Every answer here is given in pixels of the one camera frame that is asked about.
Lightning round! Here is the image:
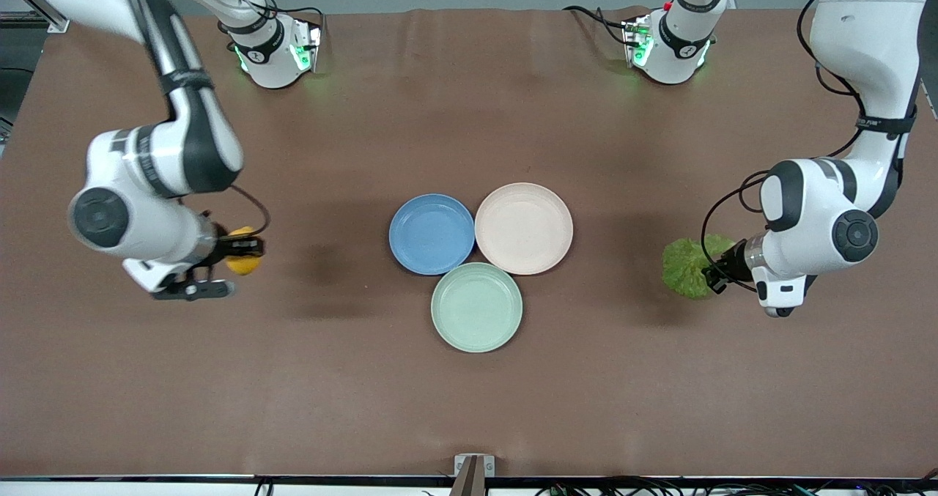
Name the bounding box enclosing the yellow lemon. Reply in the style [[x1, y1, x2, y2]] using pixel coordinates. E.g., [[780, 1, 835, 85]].
[[224, 226, 264, 276]]

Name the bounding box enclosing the green lettuce leaf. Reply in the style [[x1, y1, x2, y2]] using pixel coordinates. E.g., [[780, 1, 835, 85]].
[[662, 237, 736, 300]]

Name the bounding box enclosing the brown table cover mat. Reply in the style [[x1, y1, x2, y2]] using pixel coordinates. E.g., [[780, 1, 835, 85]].
[[0, 7, 938, 478]]

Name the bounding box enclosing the blue plate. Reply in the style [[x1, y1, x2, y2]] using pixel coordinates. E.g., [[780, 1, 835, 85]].
[[388, 193, 476, 275]]

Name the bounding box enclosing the beige plate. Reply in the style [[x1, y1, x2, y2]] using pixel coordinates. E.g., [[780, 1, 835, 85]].
[[474, 182, 574, 275]]

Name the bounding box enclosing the mint green plate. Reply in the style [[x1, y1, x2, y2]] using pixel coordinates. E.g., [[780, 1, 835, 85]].
[[431, 262, 524, 353]]

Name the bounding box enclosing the black right arm base cable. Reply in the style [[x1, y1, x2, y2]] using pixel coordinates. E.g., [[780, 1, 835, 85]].
[[213, 0, 325, 50]]

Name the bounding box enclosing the black arm base cable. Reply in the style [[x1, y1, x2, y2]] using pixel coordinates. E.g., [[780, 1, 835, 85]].
[[213, 0, 325, 50], [562, 4, 647, 47]]

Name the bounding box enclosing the aluminium frame profile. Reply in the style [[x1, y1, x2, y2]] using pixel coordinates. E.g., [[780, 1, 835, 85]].
[[0, 0, 71, 34]]

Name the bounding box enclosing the black left arm base cable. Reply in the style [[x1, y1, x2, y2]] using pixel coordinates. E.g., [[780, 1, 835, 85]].
[[562, 4, 647, 47]]

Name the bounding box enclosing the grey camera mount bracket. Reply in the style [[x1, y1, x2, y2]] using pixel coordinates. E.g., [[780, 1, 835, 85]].
[[448, 454, 496, 496]]

